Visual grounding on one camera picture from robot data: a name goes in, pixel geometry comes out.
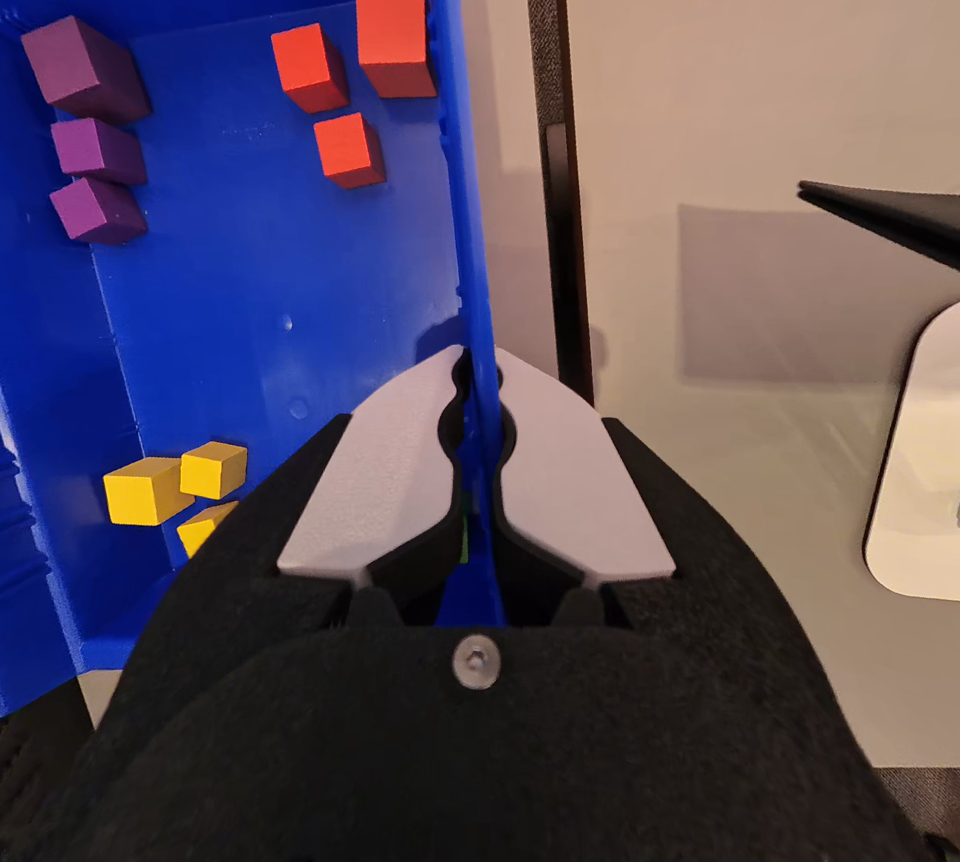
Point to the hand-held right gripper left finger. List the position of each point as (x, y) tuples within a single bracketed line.
[(367, 487)]

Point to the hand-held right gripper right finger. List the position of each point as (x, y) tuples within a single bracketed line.
[(577, 487)]

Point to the blue plastic bin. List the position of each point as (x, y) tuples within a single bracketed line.
[(247, 277)]

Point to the white board stand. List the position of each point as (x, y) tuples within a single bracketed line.
[(922, 465)]

